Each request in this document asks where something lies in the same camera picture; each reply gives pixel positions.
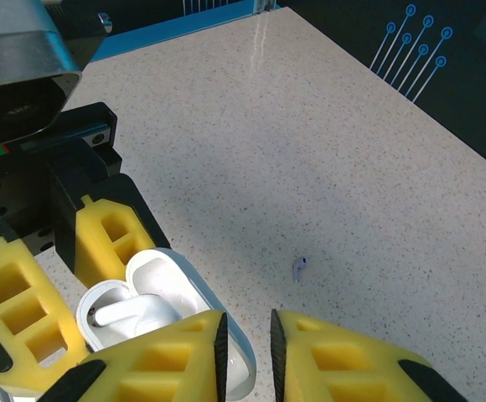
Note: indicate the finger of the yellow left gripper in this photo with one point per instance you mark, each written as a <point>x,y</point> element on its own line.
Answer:
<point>96,226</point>
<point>17,256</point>

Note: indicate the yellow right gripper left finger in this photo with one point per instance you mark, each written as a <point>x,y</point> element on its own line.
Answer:
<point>192,335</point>

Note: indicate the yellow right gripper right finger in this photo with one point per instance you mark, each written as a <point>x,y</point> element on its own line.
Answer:
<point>310,335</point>

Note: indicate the small lavender earbud tip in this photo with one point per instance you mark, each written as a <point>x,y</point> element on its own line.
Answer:
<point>297,272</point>

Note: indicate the white earbud charging case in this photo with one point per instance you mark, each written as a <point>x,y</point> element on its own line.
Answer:
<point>163,272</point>

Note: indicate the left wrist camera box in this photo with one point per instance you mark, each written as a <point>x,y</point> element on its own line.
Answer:
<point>17,50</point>

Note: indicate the aluminium frame post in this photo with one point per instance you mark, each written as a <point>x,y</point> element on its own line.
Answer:
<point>266,5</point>

